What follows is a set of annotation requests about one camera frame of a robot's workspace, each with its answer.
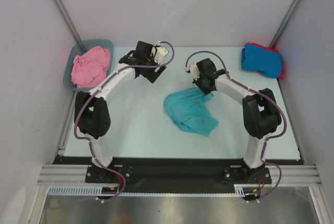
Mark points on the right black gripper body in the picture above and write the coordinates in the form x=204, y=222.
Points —
x=204, y=85

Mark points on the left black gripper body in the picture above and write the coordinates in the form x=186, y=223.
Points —
x=150, y=74

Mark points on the teal t shirt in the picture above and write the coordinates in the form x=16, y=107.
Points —
x=188, y=111

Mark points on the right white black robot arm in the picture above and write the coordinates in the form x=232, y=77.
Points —
x=261, y=117

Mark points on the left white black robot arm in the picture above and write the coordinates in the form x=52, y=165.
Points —
x=92, y=119

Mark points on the pink crumpled t shirt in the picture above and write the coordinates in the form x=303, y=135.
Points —
x=90, y=69

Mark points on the blue folded t shirt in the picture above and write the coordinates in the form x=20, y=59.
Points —
x=246, y=62

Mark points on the grey plastic basket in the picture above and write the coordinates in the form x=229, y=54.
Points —
x=79, y=49

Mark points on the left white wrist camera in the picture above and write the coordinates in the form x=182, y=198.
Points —
x=158, y=53

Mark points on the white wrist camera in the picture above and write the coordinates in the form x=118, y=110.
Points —
x=158, y=53
x=192, y=68

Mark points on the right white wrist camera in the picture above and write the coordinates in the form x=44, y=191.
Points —
x=192, y=68

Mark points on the grey slotted cable duct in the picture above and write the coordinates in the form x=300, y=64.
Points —
x=108, y=191

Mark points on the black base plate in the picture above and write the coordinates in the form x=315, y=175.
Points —
x=176, y=176

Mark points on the left corner aluminium post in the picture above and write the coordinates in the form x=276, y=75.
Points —
x=67, y=19

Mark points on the corner aluminium post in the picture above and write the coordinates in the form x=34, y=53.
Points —
x=67, y=19
x=284, y=24

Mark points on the aluminium frame rail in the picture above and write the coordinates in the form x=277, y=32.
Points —
x=76, y=174

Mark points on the right corner aluminium post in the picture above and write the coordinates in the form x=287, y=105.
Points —
x=284, y=24

